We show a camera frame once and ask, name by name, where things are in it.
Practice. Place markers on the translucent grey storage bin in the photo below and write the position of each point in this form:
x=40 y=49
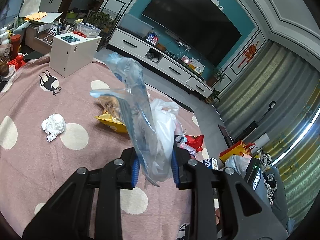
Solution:
x=135 y=25

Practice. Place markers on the yellow snack bag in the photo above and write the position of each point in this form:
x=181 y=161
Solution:
x=112 y=121

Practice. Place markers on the white plastic bag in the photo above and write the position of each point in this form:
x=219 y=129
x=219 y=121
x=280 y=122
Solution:
x=165 y=135

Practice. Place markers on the red toy figure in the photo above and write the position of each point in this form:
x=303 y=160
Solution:
x=17 y=60

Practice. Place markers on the black device with green light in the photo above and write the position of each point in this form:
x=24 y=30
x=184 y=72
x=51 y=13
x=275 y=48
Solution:
x=253 y=172

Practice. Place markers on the striped curtain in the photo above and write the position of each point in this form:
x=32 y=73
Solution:
x=275 y=85

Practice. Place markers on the black television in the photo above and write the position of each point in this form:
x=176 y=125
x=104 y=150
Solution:
x=190 y=22

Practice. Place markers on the black white patterned cloth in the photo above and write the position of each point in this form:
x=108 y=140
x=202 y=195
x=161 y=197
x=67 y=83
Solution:
x=267 y=158

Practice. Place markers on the black stand lamp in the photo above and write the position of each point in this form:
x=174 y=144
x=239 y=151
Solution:
x=268 y=107

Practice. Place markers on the pink snack packet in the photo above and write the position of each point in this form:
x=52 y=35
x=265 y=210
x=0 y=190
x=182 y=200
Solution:
x=186 y=148

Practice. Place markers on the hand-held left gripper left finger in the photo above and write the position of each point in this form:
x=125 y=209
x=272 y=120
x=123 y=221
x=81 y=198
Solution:
x=136 y=172

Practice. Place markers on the red scissors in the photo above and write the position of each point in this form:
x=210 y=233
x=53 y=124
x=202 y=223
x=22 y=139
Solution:
x=80 y=33

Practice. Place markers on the clear blue printed plastic bag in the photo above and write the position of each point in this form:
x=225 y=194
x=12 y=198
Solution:
x=135 y=85

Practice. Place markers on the yellow curved lamp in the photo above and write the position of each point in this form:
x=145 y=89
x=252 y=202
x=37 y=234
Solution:
x=77 y=21

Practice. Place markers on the green basin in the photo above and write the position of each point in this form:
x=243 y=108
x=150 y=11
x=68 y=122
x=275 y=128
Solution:
x=72 y=15

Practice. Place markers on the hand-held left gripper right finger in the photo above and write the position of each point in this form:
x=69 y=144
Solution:
x=175 y=173

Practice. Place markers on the potted green plant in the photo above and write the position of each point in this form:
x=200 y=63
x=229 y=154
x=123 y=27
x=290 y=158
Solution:
x=100 y=18

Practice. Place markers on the white storage box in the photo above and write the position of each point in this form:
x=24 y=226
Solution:
x=72 y=57

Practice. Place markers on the small potted plant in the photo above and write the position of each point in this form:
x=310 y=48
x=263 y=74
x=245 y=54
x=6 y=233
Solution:
x=218 y=76
x=215 y=96

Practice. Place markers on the white TV cabinet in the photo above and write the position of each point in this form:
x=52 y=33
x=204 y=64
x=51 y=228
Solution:
x=130 y=43

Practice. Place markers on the crumpled white tissue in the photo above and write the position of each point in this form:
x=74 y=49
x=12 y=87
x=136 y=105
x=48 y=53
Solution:
x=53 y=125

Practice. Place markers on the red wall decoration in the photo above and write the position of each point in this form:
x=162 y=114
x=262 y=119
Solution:
x=250 y=52

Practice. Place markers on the yellow paper gift bag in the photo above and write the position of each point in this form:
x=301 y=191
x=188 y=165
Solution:
x=235 y=151

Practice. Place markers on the teal tray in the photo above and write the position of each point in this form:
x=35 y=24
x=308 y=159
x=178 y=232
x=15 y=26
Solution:
x=70 y=39

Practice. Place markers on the yellow cloth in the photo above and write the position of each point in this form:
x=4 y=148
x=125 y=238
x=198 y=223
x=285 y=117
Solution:
x=36 y=17

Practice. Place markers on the red snack packet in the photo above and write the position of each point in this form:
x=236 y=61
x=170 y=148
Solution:
x=195 y=141

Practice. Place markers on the clear lidded storage bin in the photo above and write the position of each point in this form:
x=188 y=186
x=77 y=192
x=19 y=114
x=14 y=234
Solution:
x=88 y=28

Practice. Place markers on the white bag with pink contents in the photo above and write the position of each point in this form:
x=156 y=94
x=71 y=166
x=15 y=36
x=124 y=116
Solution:
x=236 y=166

